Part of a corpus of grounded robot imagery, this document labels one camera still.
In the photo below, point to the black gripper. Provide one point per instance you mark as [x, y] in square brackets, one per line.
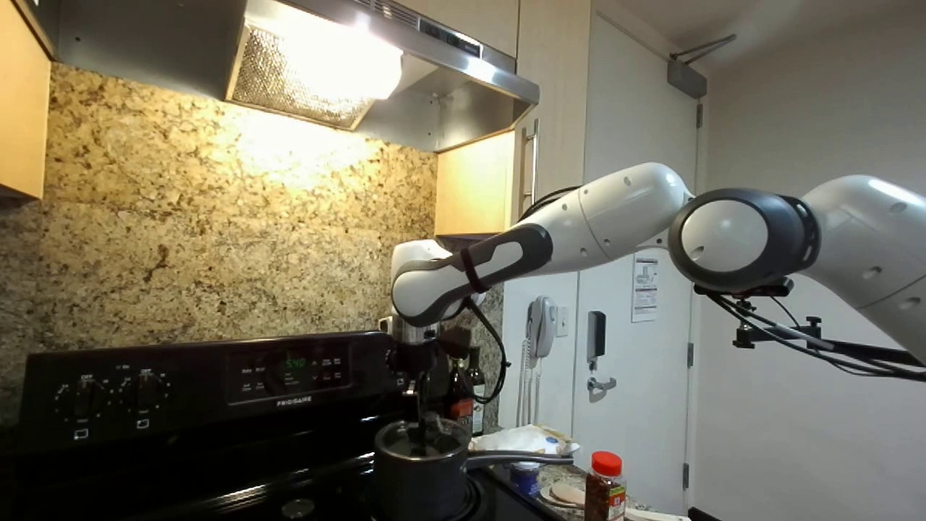
[431, 365]

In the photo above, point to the glass pot lid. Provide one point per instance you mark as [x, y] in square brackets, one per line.
[399, 448]

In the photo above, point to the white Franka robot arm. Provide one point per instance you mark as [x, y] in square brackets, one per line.
[616, 219]

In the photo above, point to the spice jar with orange lid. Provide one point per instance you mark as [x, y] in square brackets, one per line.
[604, 481]

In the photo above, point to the black electric stove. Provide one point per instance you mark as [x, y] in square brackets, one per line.
[192, 406]

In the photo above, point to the dark bottle with red label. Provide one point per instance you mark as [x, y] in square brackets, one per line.
[467, 409]

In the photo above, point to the clear plastic bag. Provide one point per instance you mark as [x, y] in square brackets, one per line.
[531, 438]

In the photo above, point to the white door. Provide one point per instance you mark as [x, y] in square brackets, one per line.
[636, 425]

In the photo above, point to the paper notice sheet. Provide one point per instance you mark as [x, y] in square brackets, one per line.
[643, 290]

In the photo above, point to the steel range hood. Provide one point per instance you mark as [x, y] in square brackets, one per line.
[289, 67]

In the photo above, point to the grey door closer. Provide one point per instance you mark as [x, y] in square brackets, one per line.
[688, 67]

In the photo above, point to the white wall phone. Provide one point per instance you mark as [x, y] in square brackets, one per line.
[538, 329]

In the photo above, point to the black bar-shaped camera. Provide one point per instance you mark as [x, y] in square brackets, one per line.
[775, 290]

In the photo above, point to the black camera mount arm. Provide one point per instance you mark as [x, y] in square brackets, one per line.
[819, 341]

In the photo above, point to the light wood wall cabinet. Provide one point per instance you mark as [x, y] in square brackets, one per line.
[20, 105]

